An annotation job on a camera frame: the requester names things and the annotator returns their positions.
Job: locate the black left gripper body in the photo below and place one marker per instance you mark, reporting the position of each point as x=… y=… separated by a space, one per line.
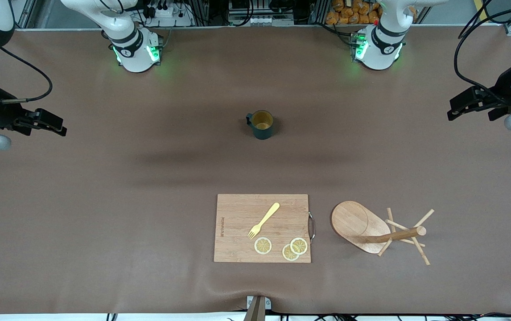
x=503 y=90

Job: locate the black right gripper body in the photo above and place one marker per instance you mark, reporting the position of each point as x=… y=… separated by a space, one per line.
x=2 y=114

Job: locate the dark green cup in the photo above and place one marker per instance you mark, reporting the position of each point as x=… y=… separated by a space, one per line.
x=262 y=133

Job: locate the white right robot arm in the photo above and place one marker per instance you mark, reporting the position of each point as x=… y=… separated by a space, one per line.
x=135 y=53

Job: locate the wooden mug rack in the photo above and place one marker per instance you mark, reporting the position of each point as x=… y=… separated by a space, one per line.
x=353 y=220

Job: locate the orange snack packets pile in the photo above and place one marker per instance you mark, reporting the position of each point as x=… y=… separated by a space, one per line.
x=349 y=13

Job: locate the white power strip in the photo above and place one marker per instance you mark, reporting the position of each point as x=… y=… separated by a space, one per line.
x=166 y=12

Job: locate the brown table mat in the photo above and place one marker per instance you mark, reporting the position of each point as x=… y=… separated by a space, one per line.
x=148 y=245

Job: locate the bamboo cutting board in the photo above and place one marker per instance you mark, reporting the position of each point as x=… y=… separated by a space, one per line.
x=237 y=214

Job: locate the white terminal block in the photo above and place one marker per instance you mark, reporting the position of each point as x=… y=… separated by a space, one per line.
x=260 y=20

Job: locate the lemon slice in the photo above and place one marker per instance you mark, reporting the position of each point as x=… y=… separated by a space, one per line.
x=263 y=245
x=299 y=245
x=287 y=254

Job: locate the yellow plastic fork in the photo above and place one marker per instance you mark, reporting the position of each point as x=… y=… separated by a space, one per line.
x=267 y=217

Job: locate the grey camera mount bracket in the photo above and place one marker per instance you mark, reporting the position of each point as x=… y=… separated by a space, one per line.
x=257 y=312

